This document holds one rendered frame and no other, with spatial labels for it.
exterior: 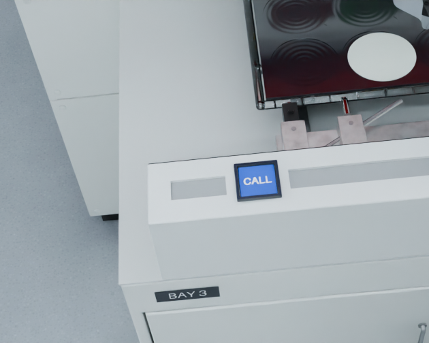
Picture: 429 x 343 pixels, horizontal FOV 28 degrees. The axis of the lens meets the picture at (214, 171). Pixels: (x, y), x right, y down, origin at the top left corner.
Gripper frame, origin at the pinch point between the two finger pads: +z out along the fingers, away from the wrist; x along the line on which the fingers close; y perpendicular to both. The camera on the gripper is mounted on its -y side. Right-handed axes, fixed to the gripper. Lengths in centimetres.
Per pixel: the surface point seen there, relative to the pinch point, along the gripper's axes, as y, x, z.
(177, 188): 19.8, 37.4, 4.0
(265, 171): 10.6, 30.7, 3.1
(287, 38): 20.8, 2.4, 9.5
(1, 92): 127, -26, 100
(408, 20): 5.7, -8.6, 9.3
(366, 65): 7.8, 2.9, 9.3
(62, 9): 68, 0, 23
